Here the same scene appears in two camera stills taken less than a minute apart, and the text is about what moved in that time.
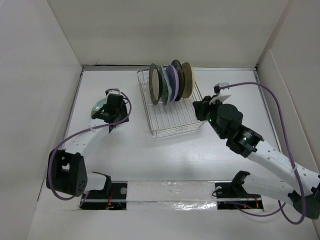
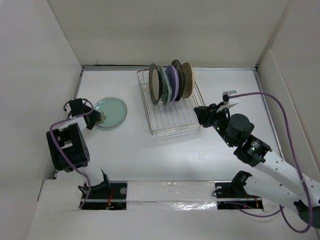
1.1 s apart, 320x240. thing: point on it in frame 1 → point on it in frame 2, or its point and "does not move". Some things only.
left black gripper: x=123 y=116 → x=94 y=116
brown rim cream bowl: x=155 y=83 does not move
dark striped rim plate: x=177 y=65 does not move
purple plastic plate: x=173 y=77 does not move
